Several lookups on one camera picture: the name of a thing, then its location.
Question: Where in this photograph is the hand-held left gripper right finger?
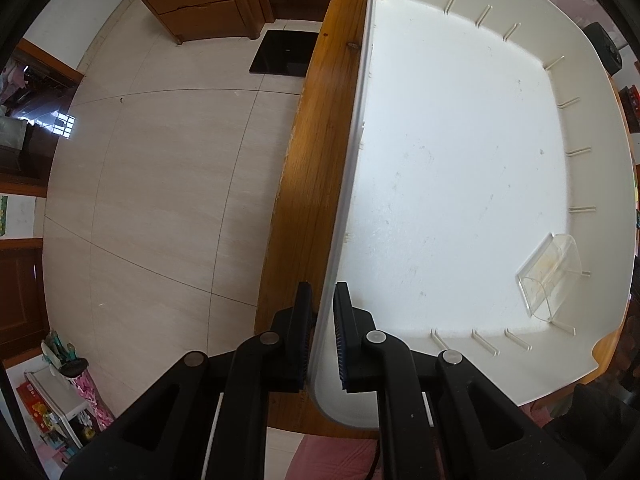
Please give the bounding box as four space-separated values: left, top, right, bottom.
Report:
333 281 587 480

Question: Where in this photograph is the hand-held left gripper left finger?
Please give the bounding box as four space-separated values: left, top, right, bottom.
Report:
60 281 314 480

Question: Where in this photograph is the white plastic tray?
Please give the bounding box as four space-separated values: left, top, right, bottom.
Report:
306 0 636 431

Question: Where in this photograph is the clear acrylic block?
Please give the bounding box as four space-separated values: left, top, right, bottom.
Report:
515 232 583 322

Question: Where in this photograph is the pink cloth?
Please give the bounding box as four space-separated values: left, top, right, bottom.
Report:
285 435 382 480

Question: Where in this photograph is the white shelf with clutter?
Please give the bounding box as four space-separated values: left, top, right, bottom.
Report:
15 367 97 461

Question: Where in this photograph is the black square floor scale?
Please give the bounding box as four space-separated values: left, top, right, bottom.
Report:
249 29 321 78

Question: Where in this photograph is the wooden drawer cabinet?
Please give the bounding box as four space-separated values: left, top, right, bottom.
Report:
126 0 266 46

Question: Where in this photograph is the red box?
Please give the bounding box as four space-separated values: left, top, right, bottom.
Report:
618 85 640 136

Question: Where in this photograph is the black speaker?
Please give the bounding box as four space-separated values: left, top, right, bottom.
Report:
584 21 623 76

